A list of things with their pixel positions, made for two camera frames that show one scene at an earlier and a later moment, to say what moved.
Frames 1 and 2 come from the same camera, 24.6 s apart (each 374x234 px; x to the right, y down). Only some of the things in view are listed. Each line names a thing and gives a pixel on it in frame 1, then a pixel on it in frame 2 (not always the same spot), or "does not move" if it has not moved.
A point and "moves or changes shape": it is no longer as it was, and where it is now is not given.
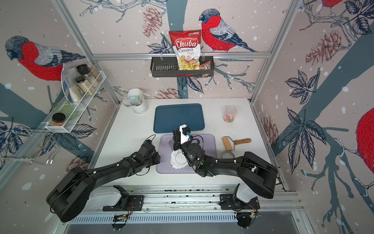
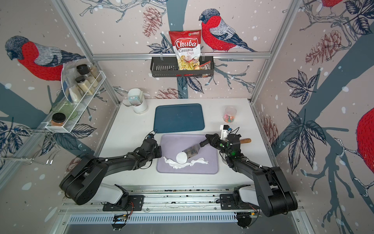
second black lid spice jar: [84, 85] does not move
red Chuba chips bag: [187, 45] does not move
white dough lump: [178, 159] moves or changes shape
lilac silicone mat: [208, 141] does not move
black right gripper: [177, 139] to [215, 141]
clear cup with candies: [229, 114] does not move
